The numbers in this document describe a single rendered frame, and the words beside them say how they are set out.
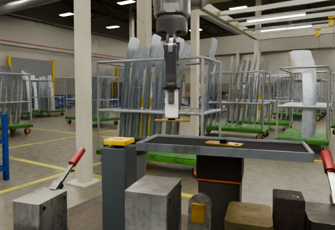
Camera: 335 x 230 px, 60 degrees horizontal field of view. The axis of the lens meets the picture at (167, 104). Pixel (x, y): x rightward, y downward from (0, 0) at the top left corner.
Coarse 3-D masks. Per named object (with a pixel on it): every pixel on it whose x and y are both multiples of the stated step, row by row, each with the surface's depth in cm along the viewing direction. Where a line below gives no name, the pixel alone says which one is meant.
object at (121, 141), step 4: (104, 140) 73; (108, 140) 73; (112, 140) 72; (116, 140) 72; (120, 140) 72; (124, 140) 72; (128, 140) 73; (132, 140) 75; (104, 144) 73; (108, 144) 73; (112, 144) 72; (116, 144) 72; (120, 144) 72; (124, 144) 71
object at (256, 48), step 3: (255, 42) 1146; (258, 42) 1145; (255, 45) 1146; (258, 45) 1146; (255, 48) 1146; (258, 48) 1147; (255, 51) 1147; (258, 51) 1149; (255, 54) 1147; (258, 54) 1150; (258, 57) 1151; (258, 60) 1152; (258, 63) 1153; (258, 66) 1154; (255, 69) 1150; (258, 69) 1156; (258, 72) 1157; (255, 78) 1151; (255, 99) 1155
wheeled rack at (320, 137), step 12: (288, 72) 724; (300, 72) 752; (324, 72) 725; (276, 108) 613; (324, 108) 567; (276, 120) 613; (276, 132) 614; (288, 132) 684; (300, 132) 684; (324, 132) 684; (324, 144) 568
